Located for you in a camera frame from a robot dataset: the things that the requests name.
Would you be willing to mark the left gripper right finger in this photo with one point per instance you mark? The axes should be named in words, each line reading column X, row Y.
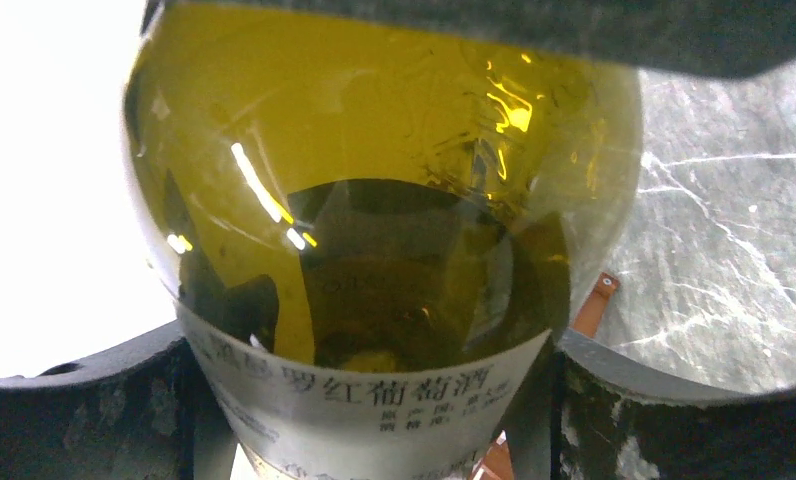
column 585, row 411

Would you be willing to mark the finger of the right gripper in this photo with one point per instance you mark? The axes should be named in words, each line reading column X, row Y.
column 714, row 39

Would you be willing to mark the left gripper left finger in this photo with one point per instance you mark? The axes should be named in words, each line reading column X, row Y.
column 139, row 410

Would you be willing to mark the dark green wine bottle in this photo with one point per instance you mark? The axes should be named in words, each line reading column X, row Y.
column 371, row 234

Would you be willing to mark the brown wooden wine rack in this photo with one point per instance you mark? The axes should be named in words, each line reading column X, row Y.
column 497, row 462

